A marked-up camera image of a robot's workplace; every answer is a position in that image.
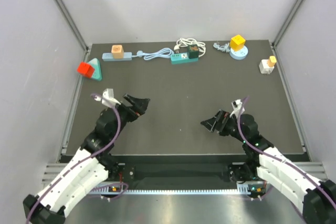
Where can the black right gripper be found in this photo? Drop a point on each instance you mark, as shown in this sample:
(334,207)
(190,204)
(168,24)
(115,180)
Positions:
(209,124)

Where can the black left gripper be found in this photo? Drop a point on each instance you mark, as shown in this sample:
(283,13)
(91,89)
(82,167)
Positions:
(140,105)

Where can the teal triangular socket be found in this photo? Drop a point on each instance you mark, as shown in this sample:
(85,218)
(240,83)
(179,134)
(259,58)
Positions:
(97,74)

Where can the teal power strip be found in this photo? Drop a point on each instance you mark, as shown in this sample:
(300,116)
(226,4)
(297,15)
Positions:
(181,58)

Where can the red cube plug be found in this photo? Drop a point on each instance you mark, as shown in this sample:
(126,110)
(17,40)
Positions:
(86,70)

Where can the round light blue socket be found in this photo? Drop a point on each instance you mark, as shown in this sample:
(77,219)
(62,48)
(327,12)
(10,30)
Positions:
(240,54)

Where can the dark green cube plug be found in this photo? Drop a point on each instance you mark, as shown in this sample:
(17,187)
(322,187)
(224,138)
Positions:
(193,51)

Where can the yellow cube plug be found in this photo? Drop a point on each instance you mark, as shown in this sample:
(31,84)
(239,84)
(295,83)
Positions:
(237,42)

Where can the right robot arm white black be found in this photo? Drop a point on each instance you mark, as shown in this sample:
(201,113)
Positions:
(313,198)

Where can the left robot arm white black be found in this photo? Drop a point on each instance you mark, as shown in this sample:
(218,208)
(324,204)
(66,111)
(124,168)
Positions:
(91,164)

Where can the orange cube plug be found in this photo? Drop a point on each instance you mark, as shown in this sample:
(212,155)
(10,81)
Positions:
(117,52)

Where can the white cube socket adapter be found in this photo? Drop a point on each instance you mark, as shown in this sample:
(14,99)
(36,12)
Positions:
(264,67)

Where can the small orange plug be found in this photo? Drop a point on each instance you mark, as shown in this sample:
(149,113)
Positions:
(271,61)

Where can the light blue power strip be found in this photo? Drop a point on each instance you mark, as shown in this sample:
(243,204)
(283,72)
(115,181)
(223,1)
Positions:
(109,57)

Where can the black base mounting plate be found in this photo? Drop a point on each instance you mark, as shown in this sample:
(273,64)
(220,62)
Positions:
(129,172)

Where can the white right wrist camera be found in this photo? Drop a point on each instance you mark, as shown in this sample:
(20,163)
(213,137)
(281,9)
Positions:
(238,108)

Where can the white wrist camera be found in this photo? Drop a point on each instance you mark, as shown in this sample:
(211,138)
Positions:
(238,108)
(107,98)

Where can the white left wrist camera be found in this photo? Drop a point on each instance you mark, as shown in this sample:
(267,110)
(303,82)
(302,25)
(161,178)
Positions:
(107,98)

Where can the light blue cable duct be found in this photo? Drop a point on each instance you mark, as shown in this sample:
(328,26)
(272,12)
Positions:
(239,189)

